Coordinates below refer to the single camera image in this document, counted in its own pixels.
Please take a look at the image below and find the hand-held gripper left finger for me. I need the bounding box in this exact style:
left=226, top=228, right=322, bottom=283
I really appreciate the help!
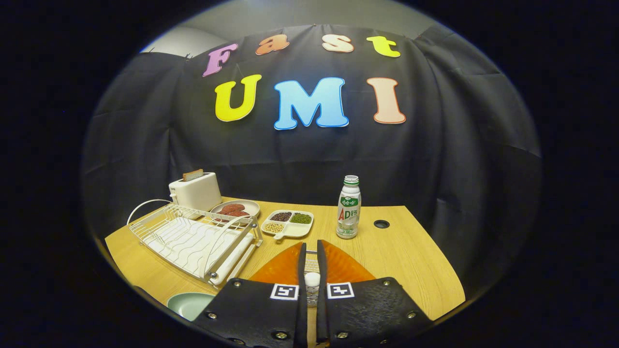
left=193, top=242, right=309, bottom=348

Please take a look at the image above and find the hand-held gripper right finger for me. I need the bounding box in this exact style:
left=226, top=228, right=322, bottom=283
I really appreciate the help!
left=316, top=239, right=434, bottom=348

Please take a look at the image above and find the blue checkered handle spoon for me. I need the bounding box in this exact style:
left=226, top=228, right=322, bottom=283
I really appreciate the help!
left=304, top=272, right=321, bottom=307

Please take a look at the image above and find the white wire dish rack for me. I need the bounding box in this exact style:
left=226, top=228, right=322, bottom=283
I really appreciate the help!
left=127, top=199, right=264, bottom=287

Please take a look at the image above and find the pale green plate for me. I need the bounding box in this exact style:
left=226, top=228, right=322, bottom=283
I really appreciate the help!
left=167, top=292, right=216, bottom=322

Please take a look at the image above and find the beige plate with meat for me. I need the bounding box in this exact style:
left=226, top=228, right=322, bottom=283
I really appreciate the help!
left=209, top=199, right=261, bottom=224

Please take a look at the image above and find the white divided tray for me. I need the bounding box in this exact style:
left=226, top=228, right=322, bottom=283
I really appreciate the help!
left=261, top=209, right=314, bottom=241

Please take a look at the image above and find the white green label bottle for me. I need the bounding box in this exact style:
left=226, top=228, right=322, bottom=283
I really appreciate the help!
left=336, top=175, right=362, bottom=240

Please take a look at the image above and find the white drip tray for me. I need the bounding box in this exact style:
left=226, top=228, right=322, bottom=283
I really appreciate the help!
left=145, top=223, right=254, bottom=286

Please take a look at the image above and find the white toaster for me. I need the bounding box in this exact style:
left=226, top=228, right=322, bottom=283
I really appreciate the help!
left=168, top=172, right=223, bottom=212

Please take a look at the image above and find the black backdrop cloth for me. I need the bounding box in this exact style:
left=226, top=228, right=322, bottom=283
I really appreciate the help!
left=82, top=24, right=542, bottom=290

